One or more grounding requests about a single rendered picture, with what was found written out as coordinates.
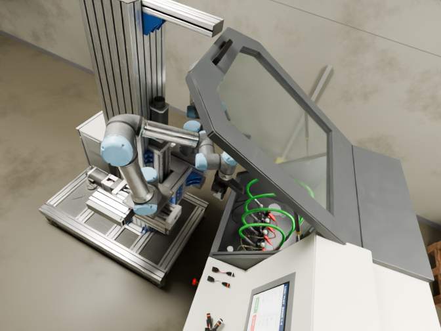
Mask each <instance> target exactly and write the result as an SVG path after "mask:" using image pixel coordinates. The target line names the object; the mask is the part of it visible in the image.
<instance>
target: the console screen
mask: <svg viewBox="0 0 441 331"><path fill-rule="evenodd" d="M295 276H296V272H294V273H291V274H288V275H285V276H283V277H281V278H278V279H276V280H273V281H272V282H269V283H267V284H264V285H262V286H259V287H257V288H254V289H252V291H251V297H250V300H249V307H248V310H247V316H246V320H245V326H244V330H243V331H291V321H292V313H293V298H294V291H295Z"/></svg>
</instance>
